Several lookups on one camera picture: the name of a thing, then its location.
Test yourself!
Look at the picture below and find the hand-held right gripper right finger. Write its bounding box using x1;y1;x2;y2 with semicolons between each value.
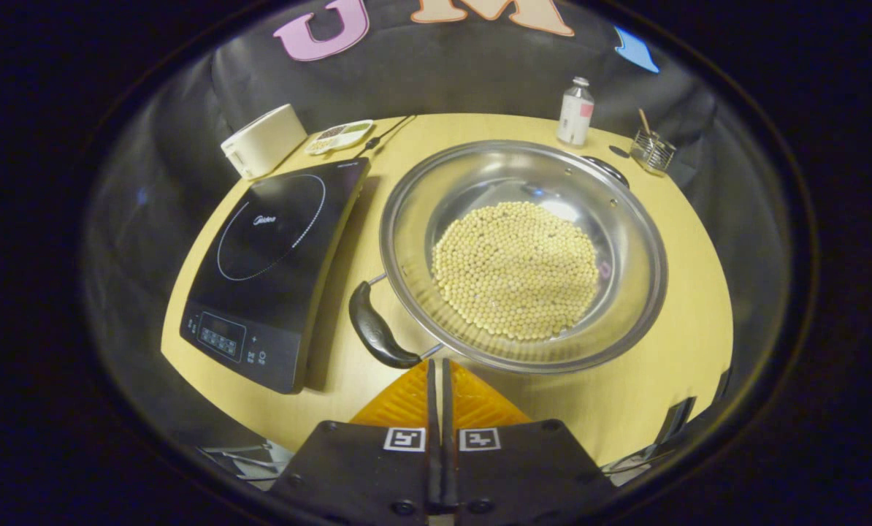
442;358;619;526

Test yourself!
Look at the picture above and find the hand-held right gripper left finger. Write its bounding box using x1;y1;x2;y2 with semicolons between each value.
268;358;443;526

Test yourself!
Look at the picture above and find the pile of soybeans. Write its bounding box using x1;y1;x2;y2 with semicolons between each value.
431;201;601;342

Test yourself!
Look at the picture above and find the black induction cooktop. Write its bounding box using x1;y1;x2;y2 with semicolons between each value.
179;157;372;395

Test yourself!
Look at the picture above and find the stainless steel pot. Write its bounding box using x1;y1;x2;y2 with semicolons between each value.
348;139;669;376

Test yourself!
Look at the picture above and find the white divided snack tray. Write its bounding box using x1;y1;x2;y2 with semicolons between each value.
304;119;375;156

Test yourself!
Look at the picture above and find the white toaster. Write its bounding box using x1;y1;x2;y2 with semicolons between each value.
220;103;309;181

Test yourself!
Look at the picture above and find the clear bottle with pink label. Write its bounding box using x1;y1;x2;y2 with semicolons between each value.
557;76;596;147

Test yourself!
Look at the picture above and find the black power cable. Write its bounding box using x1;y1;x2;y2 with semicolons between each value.
359;114;416;160

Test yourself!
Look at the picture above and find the metal wire holder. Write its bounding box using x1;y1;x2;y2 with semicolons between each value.
630;128;677;177

